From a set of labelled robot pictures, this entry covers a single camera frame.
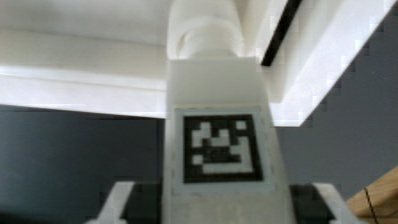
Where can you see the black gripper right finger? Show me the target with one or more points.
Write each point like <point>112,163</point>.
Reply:
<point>318,205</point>

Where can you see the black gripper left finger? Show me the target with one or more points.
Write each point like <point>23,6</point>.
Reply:
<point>132,204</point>

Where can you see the white square tabletop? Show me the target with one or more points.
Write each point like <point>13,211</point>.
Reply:
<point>85,49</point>

